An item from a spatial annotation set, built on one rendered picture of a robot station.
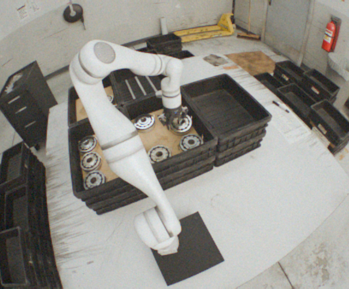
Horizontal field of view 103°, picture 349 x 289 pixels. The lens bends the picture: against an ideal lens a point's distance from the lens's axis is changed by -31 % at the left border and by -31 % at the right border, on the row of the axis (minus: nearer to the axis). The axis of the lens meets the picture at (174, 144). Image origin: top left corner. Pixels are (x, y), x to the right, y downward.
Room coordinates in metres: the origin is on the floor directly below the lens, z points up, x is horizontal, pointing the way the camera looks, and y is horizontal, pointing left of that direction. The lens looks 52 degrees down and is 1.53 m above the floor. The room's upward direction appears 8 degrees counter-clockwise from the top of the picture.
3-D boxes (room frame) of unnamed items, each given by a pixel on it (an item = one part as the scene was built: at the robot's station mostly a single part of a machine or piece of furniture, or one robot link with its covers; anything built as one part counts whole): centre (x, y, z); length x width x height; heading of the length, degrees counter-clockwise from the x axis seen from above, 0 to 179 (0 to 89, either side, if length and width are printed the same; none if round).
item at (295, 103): (1.19, -1.22, 0.31); 0.40 x 0.30 x 0.34; 18
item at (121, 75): (1.00, 0.15, 0.87); 0.40 x 0.30 x 0.11; 17
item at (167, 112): (0.63, -0.01, 0.97); 0.08 x 0.08 x 0.09
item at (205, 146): (0.62, 0.03, 0.92); 0.40 x 0.30 x 0.02; 17
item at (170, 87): (0.62, -0.02, 1.14); 0.09 x 0.07 x 0.15; 49
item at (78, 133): (0.53, 0.31, 0.87); 0.40 x 0.30 x 0.11; 17
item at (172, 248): (0.14, 0.08, 0.84); 0.09 x 0.09 x 0.17; 7
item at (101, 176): (0.40, 0.35, 0.86); 0.10 x 0.10 x 0.01
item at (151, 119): (0.70, 0.13, 0.86); 0.10 x 0.10 x 0.01
